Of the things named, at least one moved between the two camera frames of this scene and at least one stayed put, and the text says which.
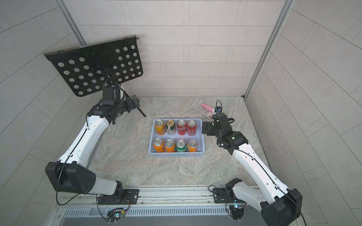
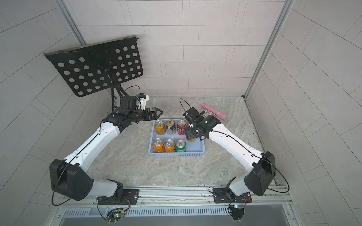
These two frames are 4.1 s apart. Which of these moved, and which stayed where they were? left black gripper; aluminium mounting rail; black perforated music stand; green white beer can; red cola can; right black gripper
Moved: right black gripper; left black gripper
Stayed: black perforated music stand; green white beer can; red cola can; aluminium mounting rail
